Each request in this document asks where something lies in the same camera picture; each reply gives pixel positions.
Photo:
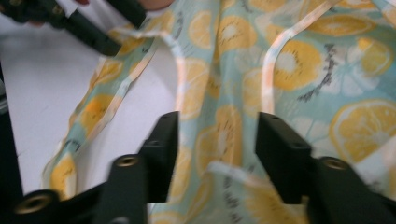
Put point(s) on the lemon print cloth bag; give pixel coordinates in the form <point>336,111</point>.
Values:
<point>280,62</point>

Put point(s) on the white board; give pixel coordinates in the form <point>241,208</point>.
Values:
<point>40,93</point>

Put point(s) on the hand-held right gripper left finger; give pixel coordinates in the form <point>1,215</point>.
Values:
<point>160,155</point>

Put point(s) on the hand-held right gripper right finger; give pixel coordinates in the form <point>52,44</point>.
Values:
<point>281,149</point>

